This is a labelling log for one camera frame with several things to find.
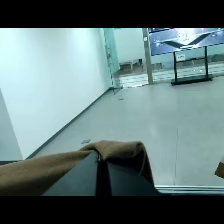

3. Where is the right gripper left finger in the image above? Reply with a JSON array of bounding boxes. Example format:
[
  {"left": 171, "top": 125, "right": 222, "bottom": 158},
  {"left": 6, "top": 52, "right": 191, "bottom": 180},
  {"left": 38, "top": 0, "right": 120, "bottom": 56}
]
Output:
[{"left": 44, "top": 151, "right": 102, "bottom": 197}]

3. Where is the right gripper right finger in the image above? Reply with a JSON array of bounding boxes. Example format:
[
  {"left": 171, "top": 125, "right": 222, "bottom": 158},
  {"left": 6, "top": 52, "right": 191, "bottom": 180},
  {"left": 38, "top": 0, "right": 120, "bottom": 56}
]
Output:
[{"left": 105, "top": 161, "right": 162, "bottom": 197}]

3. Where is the brown garment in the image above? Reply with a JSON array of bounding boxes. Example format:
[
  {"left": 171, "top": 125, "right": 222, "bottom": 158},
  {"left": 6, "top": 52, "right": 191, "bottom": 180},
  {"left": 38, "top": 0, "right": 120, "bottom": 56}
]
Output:
[{"left": 0, "top": 139, "right": 156, "bottom": 197}]

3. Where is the display screen on black stand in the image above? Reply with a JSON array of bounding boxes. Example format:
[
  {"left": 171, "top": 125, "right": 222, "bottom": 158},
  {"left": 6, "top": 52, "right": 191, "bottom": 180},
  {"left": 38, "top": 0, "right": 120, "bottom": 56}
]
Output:
[{"left": 148, "top": 27, "right": 224, "bottom": 86}]

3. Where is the silver frame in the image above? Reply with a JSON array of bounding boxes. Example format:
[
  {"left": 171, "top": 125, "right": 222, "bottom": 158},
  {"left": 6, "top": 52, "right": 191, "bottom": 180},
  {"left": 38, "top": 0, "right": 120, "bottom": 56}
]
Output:
[{"left": 155, "top": 184, "right": 224, "bottom": 197}]

